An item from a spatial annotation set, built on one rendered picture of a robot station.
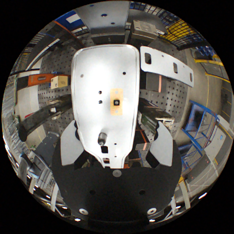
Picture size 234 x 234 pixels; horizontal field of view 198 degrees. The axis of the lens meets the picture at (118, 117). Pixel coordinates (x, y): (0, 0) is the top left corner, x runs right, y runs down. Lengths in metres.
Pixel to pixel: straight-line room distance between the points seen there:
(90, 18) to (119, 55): 0.18
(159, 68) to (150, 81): 0.06
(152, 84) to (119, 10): 0.28
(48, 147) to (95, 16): 0.90
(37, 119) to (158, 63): 0.39
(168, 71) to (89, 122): 0.34
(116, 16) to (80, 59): 0.19
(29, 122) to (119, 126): 0.28
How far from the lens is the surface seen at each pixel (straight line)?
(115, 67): 0.24
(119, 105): 0.24
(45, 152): 0.82
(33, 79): 0.23
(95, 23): 0.28
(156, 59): 0.29
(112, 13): 0.25
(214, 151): 8.06
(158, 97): 0.62
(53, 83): 0.25
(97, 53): 0.27
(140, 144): 0.35
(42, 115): 0.24
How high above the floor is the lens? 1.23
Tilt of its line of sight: 67 degrees down
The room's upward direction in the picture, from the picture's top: 177 degrees clockwise
